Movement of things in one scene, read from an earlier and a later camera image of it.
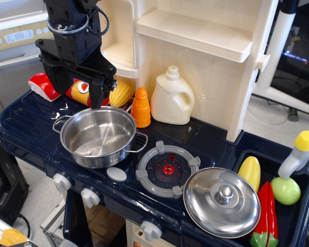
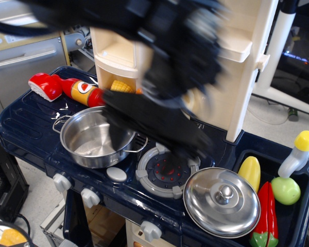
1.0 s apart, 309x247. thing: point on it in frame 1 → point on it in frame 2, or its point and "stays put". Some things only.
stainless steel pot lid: [222, 202] stays put
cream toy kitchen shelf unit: [220, 47] stays put
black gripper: [65, 76] → [157, 113]
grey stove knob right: [151, 230] stays put
